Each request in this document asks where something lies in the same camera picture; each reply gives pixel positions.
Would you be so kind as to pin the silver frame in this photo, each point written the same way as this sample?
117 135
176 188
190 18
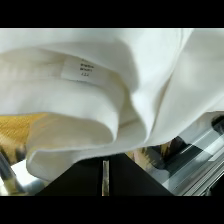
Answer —
200 173

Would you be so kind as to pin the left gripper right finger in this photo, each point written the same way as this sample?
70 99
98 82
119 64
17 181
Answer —
136 178

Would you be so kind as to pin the white shirt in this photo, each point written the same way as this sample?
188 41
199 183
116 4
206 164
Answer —
110 83

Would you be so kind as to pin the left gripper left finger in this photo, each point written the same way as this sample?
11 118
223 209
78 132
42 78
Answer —
78 180

